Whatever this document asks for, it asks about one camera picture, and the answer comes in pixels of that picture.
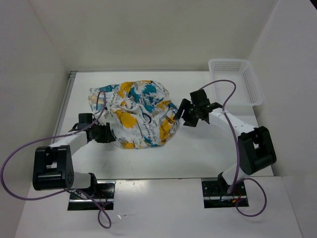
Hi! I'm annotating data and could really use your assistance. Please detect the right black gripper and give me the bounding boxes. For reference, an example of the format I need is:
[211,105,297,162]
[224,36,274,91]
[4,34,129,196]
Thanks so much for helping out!
[173,98,200,127]

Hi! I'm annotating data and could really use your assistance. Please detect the colourful printed shorts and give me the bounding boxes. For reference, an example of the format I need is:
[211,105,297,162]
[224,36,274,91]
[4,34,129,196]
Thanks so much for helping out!
[88,80,179,149]

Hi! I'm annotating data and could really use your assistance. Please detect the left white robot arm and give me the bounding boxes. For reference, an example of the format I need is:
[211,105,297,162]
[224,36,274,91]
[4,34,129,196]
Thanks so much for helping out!
[32,113,115,198]

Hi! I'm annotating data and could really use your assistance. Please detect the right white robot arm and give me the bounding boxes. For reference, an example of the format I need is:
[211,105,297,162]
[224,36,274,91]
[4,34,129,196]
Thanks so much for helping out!
[174,89,277,195]

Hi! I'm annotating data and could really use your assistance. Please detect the white perforated plastic basket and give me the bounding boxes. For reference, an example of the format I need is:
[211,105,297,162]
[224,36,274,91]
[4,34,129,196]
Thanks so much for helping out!
[209,59,264,107]

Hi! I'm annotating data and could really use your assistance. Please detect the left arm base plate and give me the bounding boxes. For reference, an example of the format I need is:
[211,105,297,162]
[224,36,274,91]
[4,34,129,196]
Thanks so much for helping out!
[67,180,116,211]

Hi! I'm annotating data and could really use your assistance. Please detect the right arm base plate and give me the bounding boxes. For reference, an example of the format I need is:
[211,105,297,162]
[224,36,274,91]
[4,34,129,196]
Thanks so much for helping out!
[201,179,249,209]

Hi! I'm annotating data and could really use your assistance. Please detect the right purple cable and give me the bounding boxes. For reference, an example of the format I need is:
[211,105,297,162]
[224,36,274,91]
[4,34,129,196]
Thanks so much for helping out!
[198,79,267,217]

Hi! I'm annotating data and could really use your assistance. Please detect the purple cable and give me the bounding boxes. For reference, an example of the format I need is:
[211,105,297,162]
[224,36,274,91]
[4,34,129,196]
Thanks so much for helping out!
[198,79,267,217]
[0,91,112,228]

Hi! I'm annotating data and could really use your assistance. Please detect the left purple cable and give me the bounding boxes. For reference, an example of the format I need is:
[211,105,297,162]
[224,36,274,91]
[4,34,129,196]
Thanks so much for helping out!
[0,91,112,228]

